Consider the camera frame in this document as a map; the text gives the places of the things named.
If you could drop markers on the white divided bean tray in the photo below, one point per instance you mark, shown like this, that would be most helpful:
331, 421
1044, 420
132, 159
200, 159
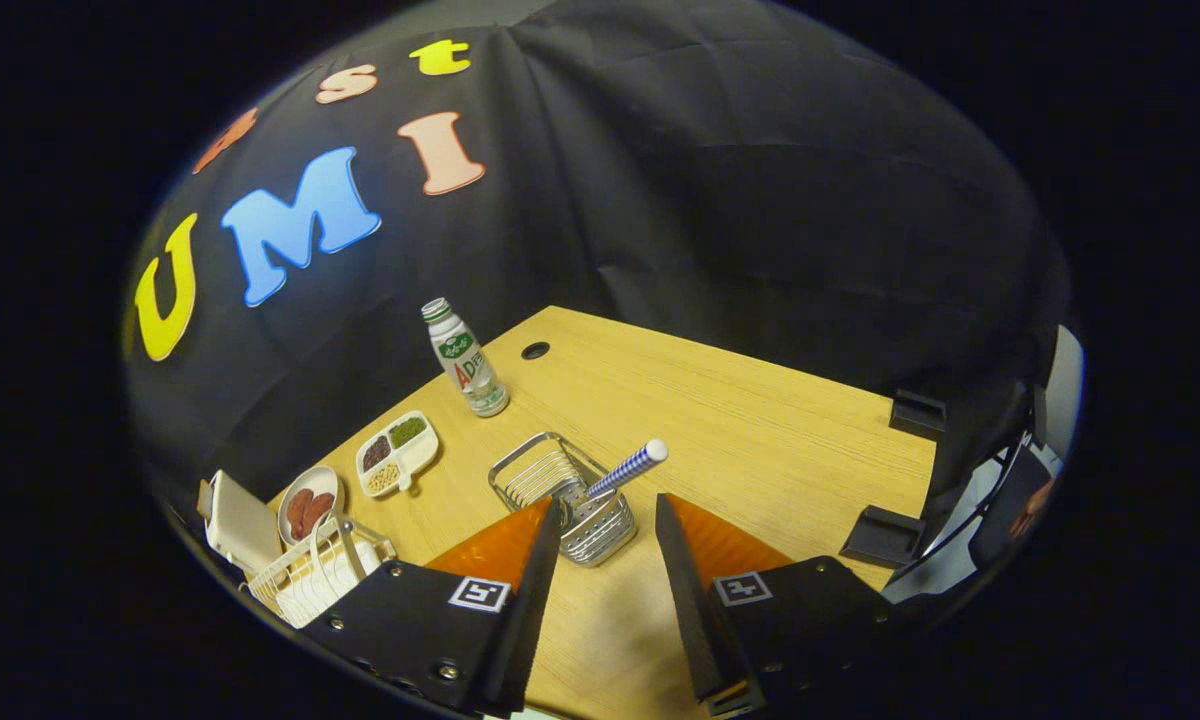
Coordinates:
415, 458

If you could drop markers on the white toaster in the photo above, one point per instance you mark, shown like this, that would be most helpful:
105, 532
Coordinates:
245, 525

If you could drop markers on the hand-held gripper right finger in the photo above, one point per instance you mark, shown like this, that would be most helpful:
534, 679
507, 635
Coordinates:
685, 600

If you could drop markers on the black table clamp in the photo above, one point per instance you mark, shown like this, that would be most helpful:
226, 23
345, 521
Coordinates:
882, 538
918, 412

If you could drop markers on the brown toast slice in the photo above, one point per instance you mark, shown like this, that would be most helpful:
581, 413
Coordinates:
204, 498

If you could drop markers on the round beige dish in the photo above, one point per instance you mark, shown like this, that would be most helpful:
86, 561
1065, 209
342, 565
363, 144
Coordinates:
322, 480

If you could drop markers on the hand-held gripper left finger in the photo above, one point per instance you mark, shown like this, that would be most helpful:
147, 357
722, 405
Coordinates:
530, 620

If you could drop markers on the white dish rack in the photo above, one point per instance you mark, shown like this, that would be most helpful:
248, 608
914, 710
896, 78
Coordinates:
300, 585

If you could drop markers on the white green label bottle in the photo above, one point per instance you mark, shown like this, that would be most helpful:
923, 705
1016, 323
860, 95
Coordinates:
465, 362

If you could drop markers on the black backdrop cloth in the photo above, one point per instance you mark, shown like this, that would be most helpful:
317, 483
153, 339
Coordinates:
710, 180

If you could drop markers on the red meat piece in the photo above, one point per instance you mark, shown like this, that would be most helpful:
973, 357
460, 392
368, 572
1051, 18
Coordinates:
298, 508
318, 510

